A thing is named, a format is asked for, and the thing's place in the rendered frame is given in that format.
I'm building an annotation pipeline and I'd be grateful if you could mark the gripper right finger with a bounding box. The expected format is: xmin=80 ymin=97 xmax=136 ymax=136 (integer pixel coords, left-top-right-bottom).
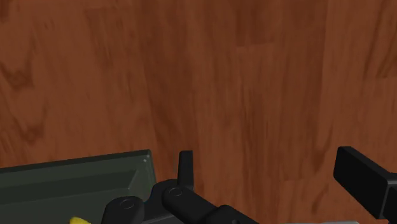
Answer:
xmin=333 ymin=146 xmax=397 ymax=221

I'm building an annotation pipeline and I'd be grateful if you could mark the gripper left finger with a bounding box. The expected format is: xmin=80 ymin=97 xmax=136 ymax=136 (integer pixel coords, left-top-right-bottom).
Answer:
xmin=101 ymin=150 xmax=260 ymax=224

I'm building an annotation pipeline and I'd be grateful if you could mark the yellow object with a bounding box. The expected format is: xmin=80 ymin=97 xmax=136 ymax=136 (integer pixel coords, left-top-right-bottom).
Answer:
xmin=69 ymin=216 xmax=92 ymax=224

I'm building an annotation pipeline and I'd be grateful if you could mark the dark green tray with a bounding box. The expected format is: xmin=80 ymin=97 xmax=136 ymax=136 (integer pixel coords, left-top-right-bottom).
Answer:
xmin=0 ymin=150 xmax=158 ymax=224

